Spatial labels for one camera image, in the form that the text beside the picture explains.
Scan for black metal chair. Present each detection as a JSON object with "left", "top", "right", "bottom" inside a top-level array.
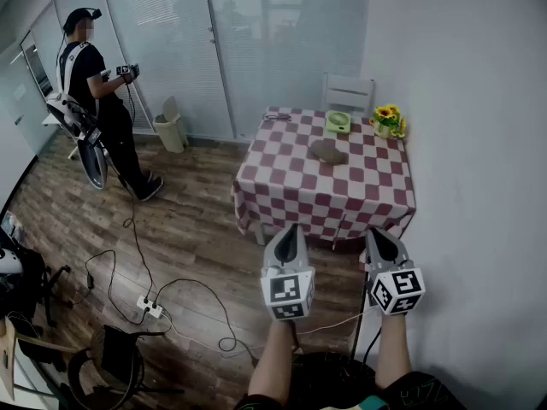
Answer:
[{"left": 67, "top": 325, "right": 185, "bottom": 410}]

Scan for wooden board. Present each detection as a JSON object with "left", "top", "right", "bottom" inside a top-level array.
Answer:
[{"left": 0, "top": 317, "right": 18, "bottom": 402}]

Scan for person's black patterned shorts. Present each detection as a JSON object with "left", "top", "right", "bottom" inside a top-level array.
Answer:
[{"left": 233, "top": 351, "right": 469, "bottom": 410}]

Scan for white head-mounted rig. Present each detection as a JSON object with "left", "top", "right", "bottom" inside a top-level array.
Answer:
[{"left": 44, "top": 40, "right": 109, "bottom": 190}]

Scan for glass partition with blinds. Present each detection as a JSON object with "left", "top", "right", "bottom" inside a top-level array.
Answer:
[{"left": 29, "top": 0, "right": 371, "bottom": 143}]

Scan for sunflower pot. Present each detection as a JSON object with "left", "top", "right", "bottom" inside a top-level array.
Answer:
[{"left": 368, "top": 103, "right": 408, "bottom": 140}]

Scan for black cable with coil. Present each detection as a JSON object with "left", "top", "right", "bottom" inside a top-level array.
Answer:
[{"left": 154, "top": 278, "right": 260, "bottom": 369}]

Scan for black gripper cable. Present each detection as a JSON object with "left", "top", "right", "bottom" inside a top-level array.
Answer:
[{"left": 349, "top": 271, "right": 382, "bottom": 369}]

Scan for black office chair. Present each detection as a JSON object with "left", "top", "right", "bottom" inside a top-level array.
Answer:
[{"left": 0, "top": 245, "right": 73, "bottom": 328}]

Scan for looped black cable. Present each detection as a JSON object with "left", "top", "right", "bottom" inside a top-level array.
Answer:
[{"left": 84, "top": 249, "right": 150, "bottom": 326}]

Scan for person's left forearm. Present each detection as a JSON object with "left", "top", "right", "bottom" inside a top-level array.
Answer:
[{"left": 247, "top": 319, "right": 297, "bottom": 406}]

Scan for beige trash bin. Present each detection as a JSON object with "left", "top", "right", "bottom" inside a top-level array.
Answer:
[{"left": 152, "top": 95, "right": 190, "bottom": 154}]

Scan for white round device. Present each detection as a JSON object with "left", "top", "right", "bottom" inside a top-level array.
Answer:
[{"left": 0, "top": 248, "right": 23, "bottom": 276}]

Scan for long black cable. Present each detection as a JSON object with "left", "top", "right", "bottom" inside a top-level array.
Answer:
[{"left": 97, "top": 143, "right": 156, "bottom": 303}]

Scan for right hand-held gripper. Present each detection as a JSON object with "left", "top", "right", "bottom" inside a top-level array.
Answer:
[{"left": 365, "top": 227, "right": 426, "bottom": 316}]

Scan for white power strip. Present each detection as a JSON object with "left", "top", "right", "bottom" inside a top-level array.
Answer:
[{"left": 135, "top": 295, "right": 165, "bottom": 319}]

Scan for red white checkered tablecloth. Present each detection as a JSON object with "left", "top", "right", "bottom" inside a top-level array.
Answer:
[{"left": 232, "top": 106, "right": 417, "bottom": 251}]

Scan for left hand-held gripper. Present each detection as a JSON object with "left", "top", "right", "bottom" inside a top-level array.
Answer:
[{"left": 260, "top": 223, "right": 316, "bottom": 322}]

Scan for person's right forearm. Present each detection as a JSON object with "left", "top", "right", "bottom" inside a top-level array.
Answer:
[{"left": 374, "top": 313, "right": 413, "bottom": 390}]

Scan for white chair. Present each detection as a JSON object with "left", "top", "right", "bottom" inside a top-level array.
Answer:
[{"left": 322, "top": 73, "right": 376, "bottom": 117}]

